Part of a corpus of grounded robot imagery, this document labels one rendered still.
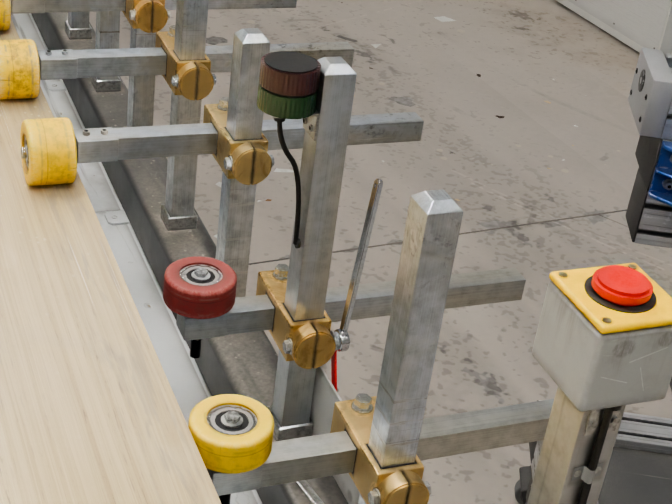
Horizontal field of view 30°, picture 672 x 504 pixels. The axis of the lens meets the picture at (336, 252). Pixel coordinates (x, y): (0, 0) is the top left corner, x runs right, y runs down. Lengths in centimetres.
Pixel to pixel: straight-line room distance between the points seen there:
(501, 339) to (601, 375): 219
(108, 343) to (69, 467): 19
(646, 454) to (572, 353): 159
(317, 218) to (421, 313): 25
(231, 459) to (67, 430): 15
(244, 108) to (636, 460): 118
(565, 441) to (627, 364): 9
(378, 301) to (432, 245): 41
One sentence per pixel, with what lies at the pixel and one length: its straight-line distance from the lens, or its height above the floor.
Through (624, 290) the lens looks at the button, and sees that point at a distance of 84.
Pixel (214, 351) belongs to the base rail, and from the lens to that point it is 164.
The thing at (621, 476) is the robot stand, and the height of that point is 21.
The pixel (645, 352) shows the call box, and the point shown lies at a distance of 85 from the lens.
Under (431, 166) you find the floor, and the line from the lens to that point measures 378.
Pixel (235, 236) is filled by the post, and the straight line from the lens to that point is 161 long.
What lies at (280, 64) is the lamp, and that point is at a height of 117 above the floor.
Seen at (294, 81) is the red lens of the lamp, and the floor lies 117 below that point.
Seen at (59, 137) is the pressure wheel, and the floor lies 97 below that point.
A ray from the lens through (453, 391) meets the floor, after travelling 282.
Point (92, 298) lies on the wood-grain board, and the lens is 135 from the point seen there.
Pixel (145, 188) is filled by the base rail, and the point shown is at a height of 70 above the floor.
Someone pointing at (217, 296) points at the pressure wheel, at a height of 90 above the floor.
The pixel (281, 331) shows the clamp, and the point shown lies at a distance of 142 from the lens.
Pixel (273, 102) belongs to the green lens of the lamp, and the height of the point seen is 114.
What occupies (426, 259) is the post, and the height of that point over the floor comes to 110.
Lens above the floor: 164
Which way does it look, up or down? 30 degrees down
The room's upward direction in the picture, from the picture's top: 8 degrees clockwise
